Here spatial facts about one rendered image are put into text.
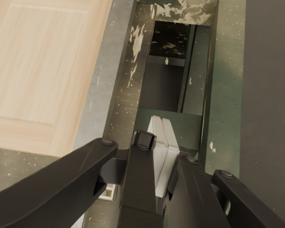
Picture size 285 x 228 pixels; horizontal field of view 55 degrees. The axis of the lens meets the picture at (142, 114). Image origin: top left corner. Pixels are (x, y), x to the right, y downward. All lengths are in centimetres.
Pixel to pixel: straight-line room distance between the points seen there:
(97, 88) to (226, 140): 27
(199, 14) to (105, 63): 28
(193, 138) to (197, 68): 34
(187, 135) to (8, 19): 50
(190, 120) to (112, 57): 21
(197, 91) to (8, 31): 57
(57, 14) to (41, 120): 27
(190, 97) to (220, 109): 42
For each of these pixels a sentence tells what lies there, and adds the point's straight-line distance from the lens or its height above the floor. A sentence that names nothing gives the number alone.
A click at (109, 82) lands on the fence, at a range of 56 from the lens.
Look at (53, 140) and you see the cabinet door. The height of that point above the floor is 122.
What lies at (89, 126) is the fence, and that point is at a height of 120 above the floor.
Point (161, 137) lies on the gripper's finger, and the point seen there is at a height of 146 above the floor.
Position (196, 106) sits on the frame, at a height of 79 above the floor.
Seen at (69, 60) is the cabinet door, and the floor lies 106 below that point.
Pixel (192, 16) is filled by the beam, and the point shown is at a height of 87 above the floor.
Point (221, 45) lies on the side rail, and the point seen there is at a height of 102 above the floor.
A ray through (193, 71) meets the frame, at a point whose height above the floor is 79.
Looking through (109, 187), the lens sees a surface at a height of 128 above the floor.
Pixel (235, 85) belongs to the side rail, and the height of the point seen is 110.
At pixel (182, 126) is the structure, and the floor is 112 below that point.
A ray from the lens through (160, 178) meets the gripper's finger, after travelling 15.
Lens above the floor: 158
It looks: 51 degrees down
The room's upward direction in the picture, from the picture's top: 165 degrees counter-clockwise
